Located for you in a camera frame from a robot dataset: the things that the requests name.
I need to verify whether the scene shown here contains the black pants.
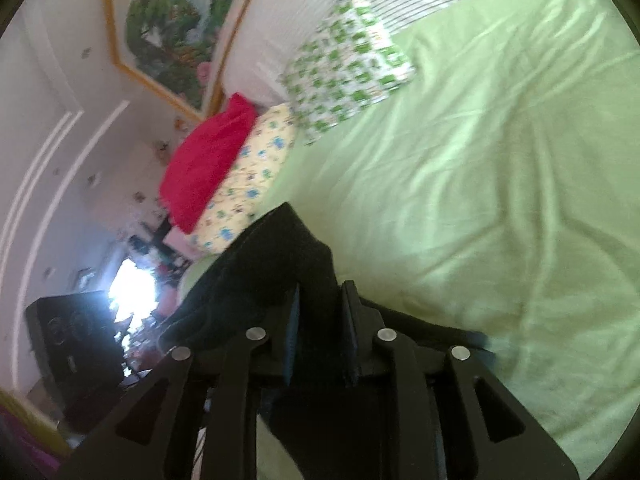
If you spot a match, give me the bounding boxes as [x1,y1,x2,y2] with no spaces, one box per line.
[162,205,486,479]

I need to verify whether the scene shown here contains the green bed sheet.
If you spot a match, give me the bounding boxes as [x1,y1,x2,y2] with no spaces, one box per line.
[259,0,639,478]

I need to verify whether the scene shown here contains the red pillow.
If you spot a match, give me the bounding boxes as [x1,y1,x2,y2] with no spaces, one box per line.
[160,93,257,234]

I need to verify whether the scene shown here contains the yellow patterned pillow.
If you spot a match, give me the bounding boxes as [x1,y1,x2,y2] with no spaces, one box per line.
[188,103,297,255]

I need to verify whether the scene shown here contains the green white patterned pillow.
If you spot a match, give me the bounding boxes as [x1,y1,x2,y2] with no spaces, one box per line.
[281,0,416,142]

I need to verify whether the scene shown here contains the framed landscape painting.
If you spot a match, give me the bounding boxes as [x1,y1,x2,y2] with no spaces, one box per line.
[104,0,252,120]

